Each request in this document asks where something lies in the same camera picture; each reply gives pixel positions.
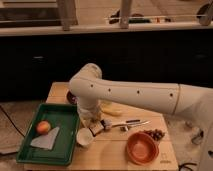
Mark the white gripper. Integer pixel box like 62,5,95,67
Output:
79,110,101,128

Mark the white and black eraser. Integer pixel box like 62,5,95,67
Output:
89,122,104,136

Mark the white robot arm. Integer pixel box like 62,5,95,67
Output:
69,63,213,171

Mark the white paper cup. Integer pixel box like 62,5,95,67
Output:
76,128,94,147

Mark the black bristle brush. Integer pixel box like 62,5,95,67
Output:
101,118,141,131

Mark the green plastic tray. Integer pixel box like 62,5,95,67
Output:
16,103,80,166

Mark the dark red bowl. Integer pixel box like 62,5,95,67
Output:
66,91,77,105

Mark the yellow banana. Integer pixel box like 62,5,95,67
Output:
100,105,122,117

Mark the wooden table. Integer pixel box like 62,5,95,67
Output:
23,81,180,171

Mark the red apple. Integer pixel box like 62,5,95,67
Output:
36,121,51,135

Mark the grey folded cloth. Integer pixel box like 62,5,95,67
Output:
30,127,60,150

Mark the metal knife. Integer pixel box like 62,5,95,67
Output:
120,121,150,132

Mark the orange bowl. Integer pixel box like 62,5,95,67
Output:
126,131,159,165

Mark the bunch of dark grapes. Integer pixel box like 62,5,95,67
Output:
145,129,165,141

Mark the black cable on floor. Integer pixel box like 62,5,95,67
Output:
0,105,26,138

